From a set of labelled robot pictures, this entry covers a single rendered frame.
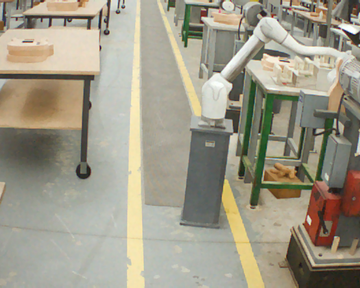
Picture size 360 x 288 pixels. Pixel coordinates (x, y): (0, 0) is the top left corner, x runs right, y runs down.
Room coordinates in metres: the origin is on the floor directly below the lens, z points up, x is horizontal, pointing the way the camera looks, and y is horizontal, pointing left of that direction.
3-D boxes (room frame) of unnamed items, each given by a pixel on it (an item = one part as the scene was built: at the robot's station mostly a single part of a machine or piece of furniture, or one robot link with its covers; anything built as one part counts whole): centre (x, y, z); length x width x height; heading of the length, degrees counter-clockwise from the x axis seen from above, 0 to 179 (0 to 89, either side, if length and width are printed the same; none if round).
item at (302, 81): (4.00, -0.87, 0.98); 0.27 x 0.16 x 0.09; 3
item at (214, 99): (3.52, -0.20, 0.87); 0.18 x 0.16 x 0.22; 1
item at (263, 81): (4.05, -0.82, 0.55); 0.62 x 0.58 x 0.76; 6
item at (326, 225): (2.63, -0.85, 0.47); 0.12 x 0.03 x 0.18; 96
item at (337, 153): (2.78, -0.88, 0.93); 0.15 x 0.10 x 0.55; 6
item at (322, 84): (4.01, -1.02, 1.02); 0.27 x 0.15 x 0.17; 3
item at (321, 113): (2.92, -0.83, 1.02); 0.19 x 0.04 x 0.04; 96
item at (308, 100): (2.92, -0.77, 0.99); 0.24 x 0.21 x 0.26; 6
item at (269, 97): (3.75, -0.60, 0.45); 0.05 x 0.05 x 0.90; 6
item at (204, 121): (3.49, -0.20, 0.73); 0.22 x 0.18 x 0.06; 178
